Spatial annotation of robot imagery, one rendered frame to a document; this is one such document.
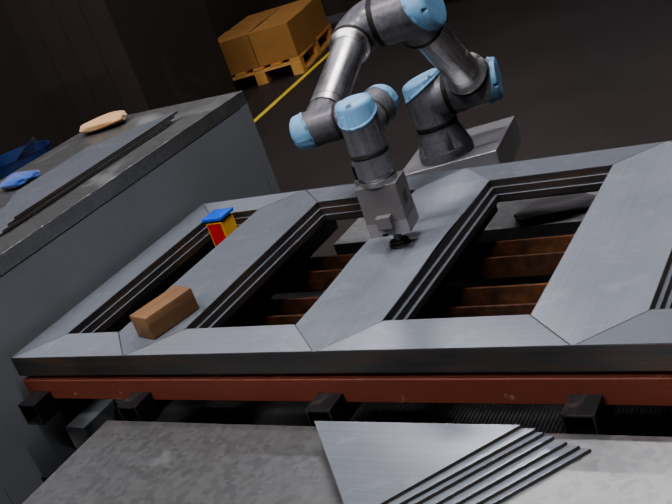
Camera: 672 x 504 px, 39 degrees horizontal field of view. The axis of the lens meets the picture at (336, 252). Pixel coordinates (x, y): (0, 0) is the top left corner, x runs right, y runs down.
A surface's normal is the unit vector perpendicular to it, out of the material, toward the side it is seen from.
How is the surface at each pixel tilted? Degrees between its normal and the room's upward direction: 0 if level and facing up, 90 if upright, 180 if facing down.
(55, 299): 90
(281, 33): 90
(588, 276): 0
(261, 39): 90
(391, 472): 0
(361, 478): 0
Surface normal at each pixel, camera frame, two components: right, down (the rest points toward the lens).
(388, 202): -0.32, 0.47
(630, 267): -0.32, -0.88
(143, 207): 0.84, -0.07
